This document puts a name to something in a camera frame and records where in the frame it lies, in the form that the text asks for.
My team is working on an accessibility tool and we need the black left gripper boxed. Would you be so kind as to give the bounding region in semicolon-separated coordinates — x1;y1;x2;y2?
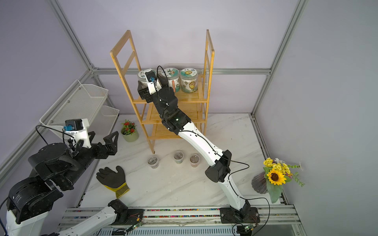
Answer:
63;131;120;187

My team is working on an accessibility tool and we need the seed jar with floral lid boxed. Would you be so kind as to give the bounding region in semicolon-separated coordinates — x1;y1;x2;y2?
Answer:
138;71;148;89

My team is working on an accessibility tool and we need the seed jar with red base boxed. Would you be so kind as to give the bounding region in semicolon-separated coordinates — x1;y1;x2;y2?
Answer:
160;67;180;92

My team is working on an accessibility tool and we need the small clear seed cup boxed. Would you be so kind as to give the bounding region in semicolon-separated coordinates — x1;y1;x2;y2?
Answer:
173;150;184;164
190;154;200;168
148;156;159;169

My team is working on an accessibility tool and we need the green-lid sunflower seed jar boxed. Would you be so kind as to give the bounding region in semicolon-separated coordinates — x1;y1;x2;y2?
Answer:
180;68;198;93

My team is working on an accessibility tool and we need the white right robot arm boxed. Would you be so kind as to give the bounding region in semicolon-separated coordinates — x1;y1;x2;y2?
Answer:
137;81;251;221

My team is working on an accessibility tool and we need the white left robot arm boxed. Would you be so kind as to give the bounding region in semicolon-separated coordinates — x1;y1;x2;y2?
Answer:
1;131;130;236

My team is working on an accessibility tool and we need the bamboo three-tier shelf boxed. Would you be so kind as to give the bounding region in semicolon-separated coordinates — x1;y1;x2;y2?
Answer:
110;30;215;154

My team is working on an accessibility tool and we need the green pot with red flowers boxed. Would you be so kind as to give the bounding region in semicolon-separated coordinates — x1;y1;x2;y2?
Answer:
121;120;139;143

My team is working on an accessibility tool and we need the black and yellow glove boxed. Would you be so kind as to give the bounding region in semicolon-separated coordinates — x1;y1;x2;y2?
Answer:
96;166;130;199

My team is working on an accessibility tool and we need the sunflower bouquet in vase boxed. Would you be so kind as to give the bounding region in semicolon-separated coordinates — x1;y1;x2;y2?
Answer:
252;158;305;203

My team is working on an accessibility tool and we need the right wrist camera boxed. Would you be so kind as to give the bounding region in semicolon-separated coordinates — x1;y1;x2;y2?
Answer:
143;69;162;95

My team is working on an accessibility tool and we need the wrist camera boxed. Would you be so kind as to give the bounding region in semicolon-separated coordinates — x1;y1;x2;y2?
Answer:
64;119;91;148
143;69;162;95

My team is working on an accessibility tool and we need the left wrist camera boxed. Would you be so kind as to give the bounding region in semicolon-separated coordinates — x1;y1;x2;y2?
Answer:
64;119;91;148

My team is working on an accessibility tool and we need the white mesh wall basket rack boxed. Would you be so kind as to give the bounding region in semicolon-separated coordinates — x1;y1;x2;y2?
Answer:
40;80;119;143

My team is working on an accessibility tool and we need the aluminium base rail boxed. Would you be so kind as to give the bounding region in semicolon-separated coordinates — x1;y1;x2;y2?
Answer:
57;205;302;235

